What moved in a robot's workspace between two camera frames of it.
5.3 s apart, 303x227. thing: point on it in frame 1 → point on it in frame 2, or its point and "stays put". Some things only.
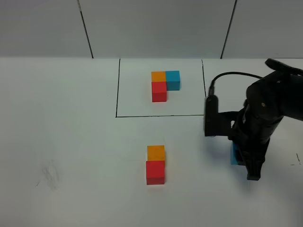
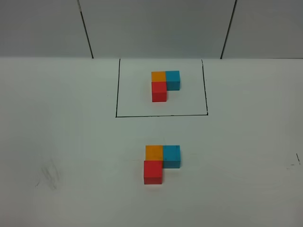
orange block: x=155 y=152 stays put
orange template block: x=158 y=76 stays put
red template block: x=159 y=91 stays put
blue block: x=233 y=157 → x=171 y=156
